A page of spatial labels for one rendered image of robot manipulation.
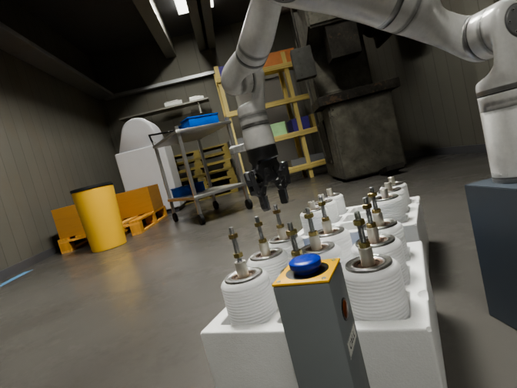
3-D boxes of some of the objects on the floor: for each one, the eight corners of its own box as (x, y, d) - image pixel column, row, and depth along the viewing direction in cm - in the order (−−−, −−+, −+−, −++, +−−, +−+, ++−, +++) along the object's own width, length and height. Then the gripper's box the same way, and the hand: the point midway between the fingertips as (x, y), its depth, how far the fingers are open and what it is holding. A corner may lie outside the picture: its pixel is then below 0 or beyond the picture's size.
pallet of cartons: (105, 232, 500) (95, 199, 496) (168, 215, 506) (159, 183, 501) (60, 255, 368) (46, 211, 364) (146, 232, 374) (134, 188, 369)
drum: (136, 237, 351) (119, 179, 345) (119, 248, 313) (99, 182, 308) (101, 246, 354) (84, 188, 349) (80, 257, 317) (60, 193, 311)
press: (466, 156, 332) (406, -156, 305) (336, 191, 324) (263, -126, 297) (394, 159, 477) (349, -52, 450) (303, 183, 469) (251, -30, 442)
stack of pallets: (239, 187, 712) (228, 145, 703) (241, 190, 627) (228, 142, 618) (179, 202, 704) (168, 160, 696) (172, 208, 619) (159, 159, 611)
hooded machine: (133, 223, 522) (104, 123, 507) (142, 217, 590) (117, 128, 575) (184, 209, 529) (156, 111, 515) (188, 205, 597) (163, 118, 583)
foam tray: (436, 310, 85) (421, 240, 83) (455, 446, 49) (431, 328, 48) (288, 316, 101) (273, 257, 99) (224, 420, 66) (198, 332, 64)
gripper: (248, 146, 78) (265, 215, 80) (290, 136, 88) (305, 197, 90) (228, 152, 84) (245, 216, 85) (270, 142, 94) (285, 200, 95)
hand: (275, 202), depth 87 cm, fingers open, 6 cm apart
